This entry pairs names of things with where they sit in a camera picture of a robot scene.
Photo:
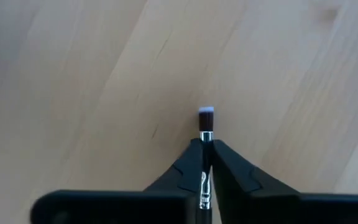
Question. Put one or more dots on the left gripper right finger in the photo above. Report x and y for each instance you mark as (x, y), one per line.
(259, 199)

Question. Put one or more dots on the flat-top makeup brush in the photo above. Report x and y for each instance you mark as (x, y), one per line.
(206, 121)

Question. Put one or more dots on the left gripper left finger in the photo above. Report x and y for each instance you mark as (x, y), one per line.
(166, 199)

